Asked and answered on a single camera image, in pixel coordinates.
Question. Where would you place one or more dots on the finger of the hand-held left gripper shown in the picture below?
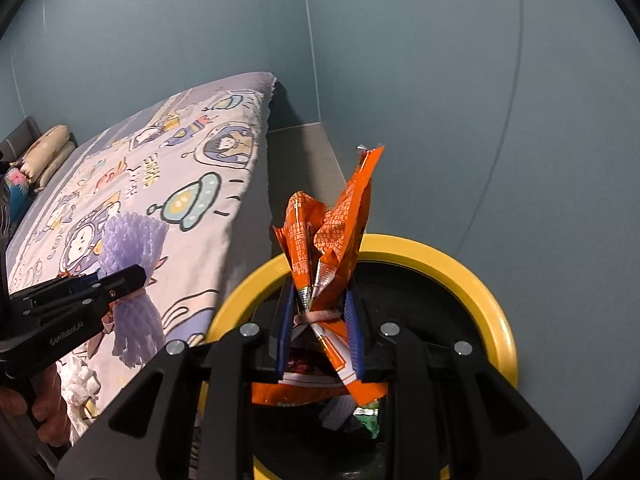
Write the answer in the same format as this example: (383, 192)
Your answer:
(55, 287)
(120, 282)

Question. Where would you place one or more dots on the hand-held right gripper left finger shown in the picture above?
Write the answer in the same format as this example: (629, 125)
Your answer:
(285, 330)

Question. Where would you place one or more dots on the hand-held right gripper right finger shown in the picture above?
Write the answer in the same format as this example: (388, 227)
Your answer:
(352, 330)

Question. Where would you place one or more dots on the purple foam fruit net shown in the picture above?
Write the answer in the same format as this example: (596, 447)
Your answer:
(132, 240)

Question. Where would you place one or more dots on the white tissue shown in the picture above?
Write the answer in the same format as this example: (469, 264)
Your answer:
(80, 385)

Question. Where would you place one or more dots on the green snack packet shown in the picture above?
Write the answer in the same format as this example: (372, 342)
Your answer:
(370, 416)

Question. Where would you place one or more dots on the orange snack wrapper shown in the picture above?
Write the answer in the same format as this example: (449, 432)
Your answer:
(340, 230)

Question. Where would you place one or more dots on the yellow rimmed trash bin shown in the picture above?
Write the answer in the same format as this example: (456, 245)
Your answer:
(480, 290)

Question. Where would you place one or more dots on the person's left hand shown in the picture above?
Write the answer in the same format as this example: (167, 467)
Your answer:
(50, 405)

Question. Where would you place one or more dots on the blue floral quilt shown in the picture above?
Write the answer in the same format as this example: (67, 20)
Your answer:
(17, 195)

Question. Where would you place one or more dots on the beige pillows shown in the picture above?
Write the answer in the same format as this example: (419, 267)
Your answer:
(47, 152)

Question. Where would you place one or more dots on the cartoon printed blanket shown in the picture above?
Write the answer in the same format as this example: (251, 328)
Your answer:
(200, 160)

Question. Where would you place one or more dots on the grey headboard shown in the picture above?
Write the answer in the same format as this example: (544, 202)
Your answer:
(20, 135)

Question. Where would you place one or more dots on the grey bed base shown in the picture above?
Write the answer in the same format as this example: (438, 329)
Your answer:
(300, 170)

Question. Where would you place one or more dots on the striped grey bed sheet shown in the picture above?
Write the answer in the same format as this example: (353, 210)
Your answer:
(250, 82)

